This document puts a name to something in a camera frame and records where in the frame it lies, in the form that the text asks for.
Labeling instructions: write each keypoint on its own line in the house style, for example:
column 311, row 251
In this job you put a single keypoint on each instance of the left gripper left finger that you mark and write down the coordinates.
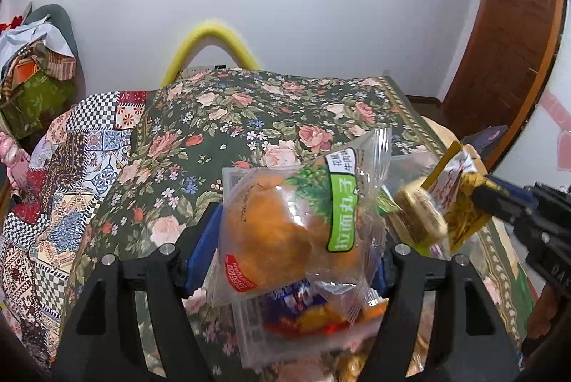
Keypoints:
column 197, row 245

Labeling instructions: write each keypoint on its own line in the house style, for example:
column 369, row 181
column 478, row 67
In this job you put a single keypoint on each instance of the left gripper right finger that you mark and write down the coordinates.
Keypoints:
column 383, row 279

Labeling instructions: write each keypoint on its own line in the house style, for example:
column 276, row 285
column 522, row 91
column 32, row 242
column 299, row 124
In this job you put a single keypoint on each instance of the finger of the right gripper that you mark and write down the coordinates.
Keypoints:
column 505, row 191
column 483, row 199

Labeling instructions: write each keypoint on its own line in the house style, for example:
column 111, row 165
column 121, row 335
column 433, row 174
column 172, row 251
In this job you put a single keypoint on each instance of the yellow and white snack bag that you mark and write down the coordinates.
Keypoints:
column 451, row 185

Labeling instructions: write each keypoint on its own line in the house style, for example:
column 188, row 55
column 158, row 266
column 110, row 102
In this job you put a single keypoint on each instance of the orange ramen ball snack bag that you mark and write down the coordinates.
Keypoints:
column 319, row 222

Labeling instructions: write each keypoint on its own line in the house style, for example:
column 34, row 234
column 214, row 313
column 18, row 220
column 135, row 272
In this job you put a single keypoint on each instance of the blue chips snack bag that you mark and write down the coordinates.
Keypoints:
column 307, row 308

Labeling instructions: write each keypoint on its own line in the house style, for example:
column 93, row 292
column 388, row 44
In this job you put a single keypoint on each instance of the clear plastic storage bin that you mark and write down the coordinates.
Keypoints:
column 259, row 347

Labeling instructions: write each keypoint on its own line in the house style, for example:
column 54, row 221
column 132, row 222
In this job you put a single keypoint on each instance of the floral green bed blanket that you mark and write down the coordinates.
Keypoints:
column 237, row 118

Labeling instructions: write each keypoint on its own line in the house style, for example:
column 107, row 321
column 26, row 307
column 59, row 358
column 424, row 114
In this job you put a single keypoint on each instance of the patchwork checkered quilt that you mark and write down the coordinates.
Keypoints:
column 71, row 171

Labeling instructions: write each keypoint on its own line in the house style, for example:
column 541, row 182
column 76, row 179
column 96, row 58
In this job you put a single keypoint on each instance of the pink plush toy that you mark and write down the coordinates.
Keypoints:
column 16, row 161

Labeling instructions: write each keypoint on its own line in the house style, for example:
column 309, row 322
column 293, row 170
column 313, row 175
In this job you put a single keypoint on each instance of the pile of clothes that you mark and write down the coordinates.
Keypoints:
column 39, row 62

